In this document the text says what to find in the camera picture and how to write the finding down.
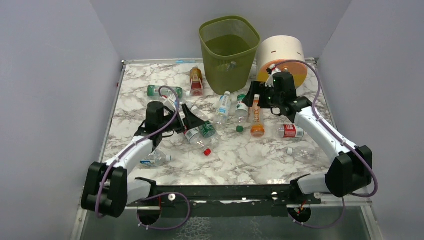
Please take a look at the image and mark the green white label water bottle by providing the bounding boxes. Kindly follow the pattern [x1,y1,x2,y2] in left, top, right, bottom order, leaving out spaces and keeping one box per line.
[235,92,249,133]

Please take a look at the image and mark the white Suntory oolong tea bottle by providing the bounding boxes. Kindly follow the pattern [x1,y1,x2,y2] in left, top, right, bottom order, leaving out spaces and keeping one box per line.
[214,91,232,127]

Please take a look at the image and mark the orange jasmine tea bottle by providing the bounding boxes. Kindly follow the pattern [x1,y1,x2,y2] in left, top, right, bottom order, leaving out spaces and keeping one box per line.
[250,94,265,138]

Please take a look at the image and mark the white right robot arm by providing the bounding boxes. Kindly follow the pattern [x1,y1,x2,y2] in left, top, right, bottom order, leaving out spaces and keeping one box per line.
[249,72,378,198]

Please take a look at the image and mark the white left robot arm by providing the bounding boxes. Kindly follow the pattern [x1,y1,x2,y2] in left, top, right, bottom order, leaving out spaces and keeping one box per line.
[80,85,206,218]

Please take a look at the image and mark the green ribbed plastic bin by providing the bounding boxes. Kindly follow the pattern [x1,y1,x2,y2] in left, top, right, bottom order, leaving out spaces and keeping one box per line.
[198,15,261,95]

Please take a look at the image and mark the red label bottle red cap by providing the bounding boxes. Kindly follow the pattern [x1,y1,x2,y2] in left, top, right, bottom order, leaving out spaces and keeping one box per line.
[183,128,212,157]

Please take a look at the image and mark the green Cestbon label water bottle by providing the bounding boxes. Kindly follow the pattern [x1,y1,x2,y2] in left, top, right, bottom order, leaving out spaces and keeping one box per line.
[191,106,220,146]

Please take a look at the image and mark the green bottle back left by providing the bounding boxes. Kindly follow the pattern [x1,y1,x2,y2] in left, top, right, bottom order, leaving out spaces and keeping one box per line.
[146,85,184,99]

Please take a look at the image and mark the brown red tea bottle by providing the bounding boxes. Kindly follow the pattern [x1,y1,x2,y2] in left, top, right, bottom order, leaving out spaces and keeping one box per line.
[189,66,204,97]

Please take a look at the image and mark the red label water bottle right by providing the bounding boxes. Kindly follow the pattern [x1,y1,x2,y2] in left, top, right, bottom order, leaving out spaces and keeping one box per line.
[276,124,305,139]

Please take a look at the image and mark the blue label bottle front left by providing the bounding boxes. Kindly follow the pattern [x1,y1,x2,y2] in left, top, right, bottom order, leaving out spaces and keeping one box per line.
[140,149,172,167]

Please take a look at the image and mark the round drawer box gold knobs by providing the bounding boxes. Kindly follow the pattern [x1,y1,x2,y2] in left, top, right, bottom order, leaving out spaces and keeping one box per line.
[256,35,308,89]

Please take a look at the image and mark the clear unlabelled bottle front right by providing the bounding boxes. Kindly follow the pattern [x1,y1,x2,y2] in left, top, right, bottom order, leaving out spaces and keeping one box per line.
[286,147,320,163]

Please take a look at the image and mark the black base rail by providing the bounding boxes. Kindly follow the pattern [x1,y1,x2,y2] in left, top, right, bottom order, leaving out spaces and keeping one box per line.
[127,184,321,218]

